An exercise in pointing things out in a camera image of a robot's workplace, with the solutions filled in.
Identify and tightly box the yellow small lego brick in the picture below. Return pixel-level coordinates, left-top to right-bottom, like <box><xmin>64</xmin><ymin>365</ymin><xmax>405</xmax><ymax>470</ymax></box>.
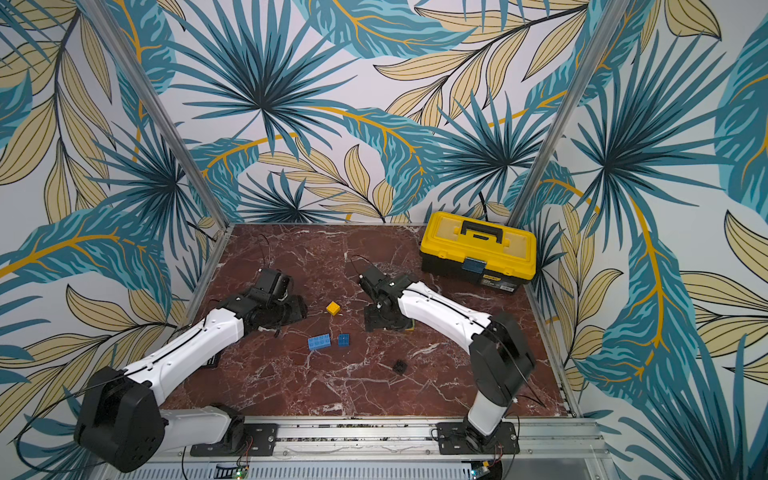
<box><xmin>326</xmin><ymin>302</ymin><xmax>341</xmax><ymax>316</ymax></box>

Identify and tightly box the black small lego brick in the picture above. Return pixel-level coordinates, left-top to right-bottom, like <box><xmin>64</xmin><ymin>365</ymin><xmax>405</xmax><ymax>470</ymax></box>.
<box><xmin>392</xmin><ymin>360</ymin><xmax>408</xmax><ymax>376</ymax></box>

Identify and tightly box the light blue long lego brick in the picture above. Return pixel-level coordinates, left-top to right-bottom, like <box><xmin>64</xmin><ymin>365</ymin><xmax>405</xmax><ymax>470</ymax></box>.
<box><xmin>308</xmin><ymin>334</ymin><xmax>332</xmax><ymax>351</ymax></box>

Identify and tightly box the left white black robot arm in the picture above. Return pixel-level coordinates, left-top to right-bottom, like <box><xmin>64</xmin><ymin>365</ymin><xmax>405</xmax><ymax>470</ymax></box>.
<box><xmin>73</xmin><ymin>269</ymin><xmax>307</xmax><ymax>473</ymax></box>

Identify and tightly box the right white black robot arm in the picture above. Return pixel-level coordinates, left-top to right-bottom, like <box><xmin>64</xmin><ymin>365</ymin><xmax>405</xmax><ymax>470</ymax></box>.
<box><xmin>358</xmin><ymin>266</ymin><xmax>536</xmax><ymax>455</ymax></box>

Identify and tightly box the yellow black toolbox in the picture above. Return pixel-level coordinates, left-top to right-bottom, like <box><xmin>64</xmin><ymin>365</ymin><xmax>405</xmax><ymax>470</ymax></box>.
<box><xmin>420</xmin><ymin>212</ymin><xmax>537</xmax><ymax>292</ymax></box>

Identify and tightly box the aluminium left table rail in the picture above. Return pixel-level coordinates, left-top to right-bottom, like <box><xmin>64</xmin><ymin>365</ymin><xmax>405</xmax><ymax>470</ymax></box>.
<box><xmin>186</xmin><ymin>224</ymin><xmax>235</xmax><ymax>326</ymax></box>

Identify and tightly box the aluminium table rail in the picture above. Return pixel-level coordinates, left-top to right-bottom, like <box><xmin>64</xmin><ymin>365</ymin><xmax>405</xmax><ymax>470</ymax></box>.
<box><xmin>186</xmin><ymin>224</ymin><xmax>235</xmax><ymax>326</ymax></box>
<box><xmin>524</xmin><ymin>285</ymin><xmax>583</xmax><ymax>418</ymax></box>

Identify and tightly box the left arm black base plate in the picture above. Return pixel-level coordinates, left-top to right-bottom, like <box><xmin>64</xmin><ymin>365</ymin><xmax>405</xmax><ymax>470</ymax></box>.
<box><xmin>190</xmin><ymin>423</ymin><xmax>278</xmax><ymax>457</ymax></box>

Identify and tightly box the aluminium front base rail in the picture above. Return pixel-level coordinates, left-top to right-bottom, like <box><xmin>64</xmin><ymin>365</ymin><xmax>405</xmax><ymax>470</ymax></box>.
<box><xmin>128</xmin><ymin>417</ymin><xmax>619</xmax><ymax>479</ymax></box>

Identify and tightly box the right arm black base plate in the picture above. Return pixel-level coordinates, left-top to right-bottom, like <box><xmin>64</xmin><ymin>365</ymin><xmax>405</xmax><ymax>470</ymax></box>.
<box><xmin>435</xmin><ymin>421</ymin><xmax>520</xmax><ymax>455</ymax></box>

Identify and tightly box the aluminium right table rail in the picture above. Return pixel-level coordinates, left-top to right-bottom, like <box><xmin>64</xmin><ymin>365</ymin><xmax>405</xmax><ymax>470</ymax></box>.
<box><xmin>524</xmin><ymin>285</ymin><xmax>583</xmax><ymax>418</ymax></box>

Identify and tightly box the aluminium left corner post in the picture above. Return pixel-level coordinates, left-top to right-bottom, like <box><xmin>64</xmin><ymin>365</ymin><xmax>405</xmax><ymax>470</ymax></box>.
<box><xmin>82</xmin><ymin>0</ymin><xmax>229</xmax><ymax>230</ymax></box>

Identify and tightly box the aluminium corner post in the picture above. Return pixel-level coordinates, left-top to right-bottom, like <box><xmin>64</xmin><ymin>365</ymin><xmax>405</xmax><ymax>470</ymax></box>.
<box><xmin>82</xmin><ymin>0</ymin><xmax>229</xmax><ymax>230</ymax></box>
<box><xmin>506</xmin><ymin>0</ymin><xmax>629</xmax><ymax>227</ymax></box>

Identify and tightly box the aluminium right corner post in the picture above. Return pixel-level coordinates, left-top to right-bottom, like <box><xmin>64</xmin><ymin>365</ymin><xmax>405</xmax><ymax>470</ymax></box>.
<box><xmin>506</xmin><ymin>0</ymin><xmax>629</xmax><ymax>227</ymax></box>

